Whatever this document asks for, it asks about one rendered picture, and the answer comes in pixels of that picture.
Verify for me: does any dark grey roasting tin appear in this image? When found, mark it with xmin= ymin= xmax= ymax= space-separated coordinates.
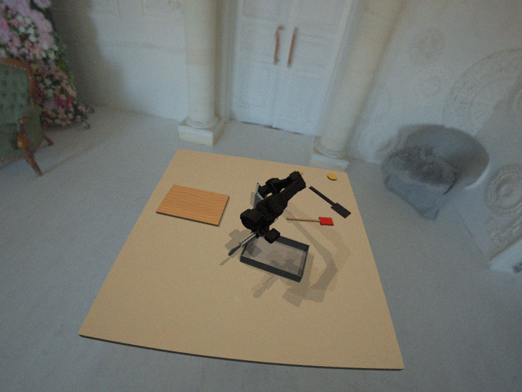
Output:
xmin=240 ymin=234 xmax=310 ymax=283

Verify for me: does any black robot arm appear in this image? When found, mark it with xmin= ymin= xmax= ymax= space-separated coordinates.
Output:
xmin=241 ymin=171 xmax=306 ymax=230

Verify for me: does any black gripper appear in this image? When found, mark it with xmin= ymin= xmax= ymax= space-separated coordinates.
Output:
xmin=240 ymin=209 xmax=280 ymax=244

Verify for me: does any black spatula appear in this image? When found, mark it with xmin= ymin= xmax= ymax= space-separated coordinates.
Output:
xmin=309 ymin=186 xmax=351 ymax=218

